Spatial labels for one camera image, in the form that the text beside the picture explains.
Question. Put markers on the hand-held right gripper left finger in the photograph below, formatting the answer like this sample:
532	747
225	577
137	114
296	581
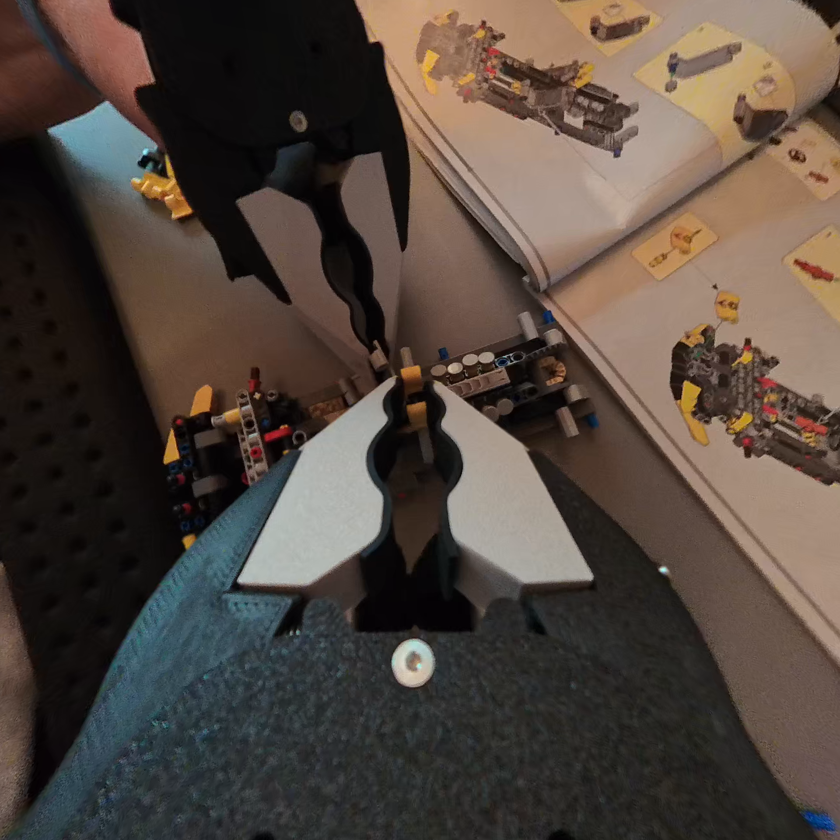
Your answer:
315	518

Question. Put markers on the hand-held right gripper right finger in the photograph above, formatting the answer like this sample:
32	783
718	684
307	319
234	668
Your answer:
512	518

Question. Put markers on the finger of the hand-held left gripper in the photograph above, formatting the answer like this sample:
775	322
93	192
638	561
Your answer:
295	249
377	229

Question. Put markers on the lego car chassis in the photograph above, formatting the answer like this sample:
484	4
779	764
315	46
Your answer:
499	380

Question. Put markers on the person's left forearm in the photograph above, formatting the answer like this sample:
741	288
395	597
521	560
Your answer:
65	65

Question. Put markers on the pile of yellow lego beams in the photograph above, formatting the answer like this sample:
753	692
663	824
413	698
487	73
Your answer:
164	190

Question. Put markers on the black dotted mat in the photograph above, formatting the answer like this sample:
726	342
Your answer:
65	459

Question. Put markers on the open instruction booklet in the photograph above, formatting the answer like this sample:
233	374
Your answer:
656	164

